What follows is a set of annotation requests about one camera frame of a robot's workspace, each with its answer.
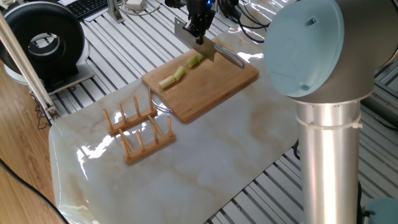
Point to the white power adapter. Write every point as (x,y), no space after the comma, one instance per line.
(134,3)

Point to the wooden cutting board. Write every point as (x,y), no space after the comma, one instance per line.
(211,84)

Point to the black round fan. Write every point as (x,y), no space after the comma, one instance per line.
(18,31)

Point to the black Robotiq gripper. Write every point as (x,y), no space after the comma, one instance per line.
(200,11)

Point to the white marble pattern sheet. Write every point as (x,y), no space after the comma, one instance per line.
(202,161)

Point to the black electronic box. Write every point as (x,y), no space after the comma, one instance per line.
(233,11)

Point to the wooden peg rack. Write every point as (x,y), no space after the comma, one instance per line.
(146,147)

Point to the steel kitchen knife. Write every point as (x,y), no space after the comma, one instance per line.
(205,48)

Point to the tall aluminium frame post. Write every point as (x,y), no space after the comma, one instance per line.
(25,64)

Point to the pale green scallion piece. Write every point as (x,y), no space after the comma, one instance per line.
(179,73)

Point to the white scallion end piece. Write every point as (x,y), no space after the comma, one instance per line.
(167,82)

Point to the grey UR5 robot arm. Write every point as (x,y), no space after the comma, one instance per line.
(326,171)

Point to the short aluminium frame post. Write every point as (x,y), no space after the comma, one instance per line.
(114,11)

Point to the black computer keyboard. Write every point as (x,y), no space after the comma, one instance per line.
(87,7)

